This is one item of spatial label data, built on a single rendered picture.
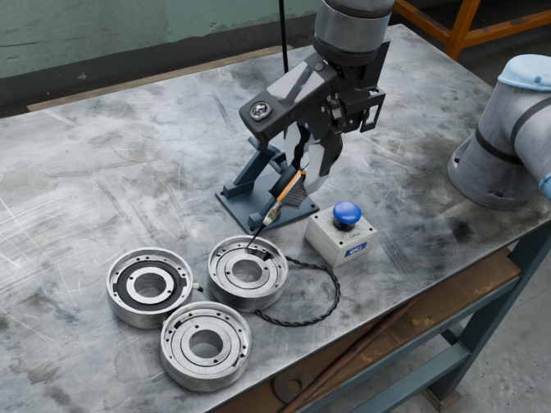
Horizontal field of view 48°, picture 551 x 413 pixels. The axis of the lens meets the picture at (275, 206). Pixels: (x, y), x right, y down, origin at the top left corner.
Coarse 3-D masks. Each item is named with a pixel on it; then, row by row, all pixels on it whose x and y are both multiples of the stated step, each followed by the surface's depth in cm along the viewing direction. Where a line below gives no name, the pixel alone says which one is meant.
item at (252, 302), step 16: (224, 240) 83; (240, 240) 85; (256, 240) 85; (240, 256) 83; (256, 256) 84; (208, 272) 80; (240, 272) 85; (256, 272) 84; (224, 288) 78; (256, 288) 80; (272, 288) 80; (224, 304) 80; (240, 304) 78; (256, 304) 78
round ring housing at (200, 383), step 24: (192, 312) 76; (216, 312) 76; (168, 336) 73; (192, 336) 74; (216, 336) 75; (240, 336) 74; (168, 360) 69; (192, 360) 71; (216, 360) 72; (240, 360) 73; (192, 384) 69; (216, 384) 70
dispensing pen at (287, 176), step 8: (288, 168) 79; (296, 168) 79; (304, 168) 80; (280, 176) 80; (288, 176) 79; (280, 184) 80; (272, 192) 80; (280, 192) 79; (272, 208) 82; (280, 208) 81; (272, 216) 82; (264, 224) 82
